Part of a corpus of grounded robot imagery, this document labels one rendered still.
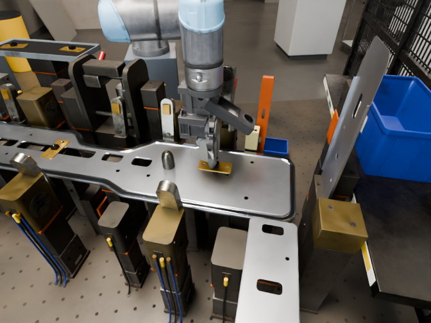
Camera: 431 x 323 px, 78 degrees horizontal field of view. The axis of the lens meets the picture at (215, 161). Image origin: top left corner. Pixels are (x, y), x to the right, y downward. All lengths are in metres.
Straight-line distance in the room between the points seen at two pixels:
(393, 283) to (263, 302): 0.22
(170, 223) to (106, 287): 0.41
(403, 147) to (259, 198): 0.33
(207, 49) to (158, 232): 0.34
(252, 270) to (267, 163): 0.31
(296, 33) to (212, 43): 3.91
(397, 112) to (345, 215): 0.51
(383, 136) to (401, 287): 0.30
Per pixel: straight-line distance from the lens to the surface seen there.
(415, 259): 0.61
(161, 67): 1.13
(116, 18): 0.58
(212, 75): 0.51
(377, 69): 0.50
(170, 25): 0.57
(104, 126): 0.99
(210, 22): 0.48
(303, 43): 4.48
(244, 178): 0.67
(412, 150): 0.71
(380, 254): 0.58
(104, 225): 0.63
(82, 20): 6.60
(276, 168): 0.71
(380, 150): 0.69
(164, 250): 0.52
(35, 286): 0.98
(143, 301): 0.84
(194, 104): 0.56
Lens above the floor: 1.46
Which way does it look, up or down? 41 degrees down
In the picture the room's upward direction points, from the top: straight up
